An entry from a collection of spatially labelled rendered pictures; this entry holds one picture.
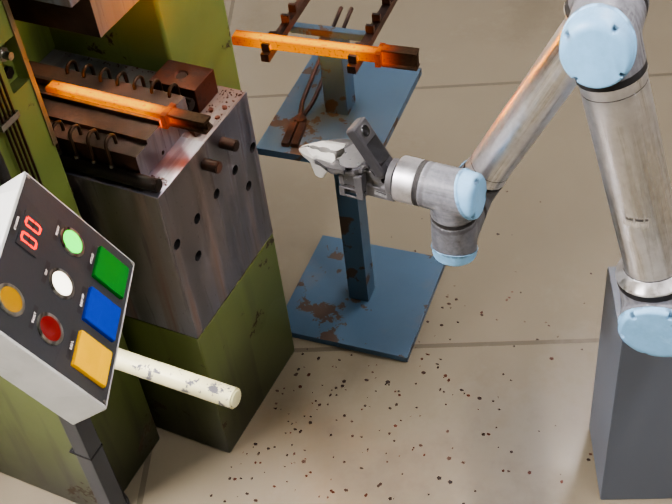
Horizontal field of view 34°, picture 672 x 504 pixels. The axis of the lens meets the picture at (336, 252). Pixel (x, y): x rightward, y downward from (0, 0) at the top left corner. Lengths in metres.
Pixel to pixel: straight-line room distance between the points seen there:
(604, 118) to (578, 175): 1.78
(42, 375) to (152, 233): 0.64
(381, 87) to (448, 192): 0.81
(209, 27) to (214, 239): 0.53
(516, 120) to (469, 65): 2.01
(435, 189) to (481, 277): 1.24
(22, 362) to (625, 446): 1.44
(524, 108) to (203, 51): 0.95
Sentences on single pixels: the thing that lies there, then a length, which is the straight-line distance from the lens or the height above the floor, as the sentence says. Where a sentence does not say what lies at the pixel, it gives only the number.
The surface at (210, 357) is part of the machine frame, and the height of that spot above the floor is 0.37.
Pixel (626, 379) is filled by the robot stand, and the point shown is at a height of 0.48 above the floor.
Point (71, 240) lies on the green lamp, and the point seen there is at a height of 1.09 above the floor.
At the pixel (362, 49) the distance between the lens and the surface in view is 2.48.
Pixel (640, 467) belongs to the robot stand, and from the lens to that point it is 2.73.
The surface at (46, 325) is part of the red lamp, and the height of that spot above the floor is 1.10.
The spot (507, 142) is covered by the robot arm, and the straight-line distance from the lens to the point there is 2.11.
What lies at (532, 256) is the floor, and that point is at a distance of 3.34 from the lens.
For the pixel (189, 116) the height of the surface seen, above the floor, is 1.01.
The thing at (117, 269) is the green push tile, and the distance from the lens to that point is 2.02.
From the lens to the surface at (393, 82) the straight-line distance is 2.83.
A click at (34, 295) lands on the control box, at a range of 1.85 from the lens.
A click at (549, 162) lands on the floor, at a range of 3.66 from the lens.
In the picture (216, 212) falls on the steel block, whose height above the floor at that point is 0.72.
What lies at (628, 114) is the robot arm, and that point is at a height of 1.26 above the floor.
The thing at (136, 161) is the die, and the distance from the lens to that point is 2.29.
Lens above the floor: 2.39
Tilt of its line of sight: 45 degrees down
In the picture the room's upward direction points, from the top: 8 degrees counter-clockwise
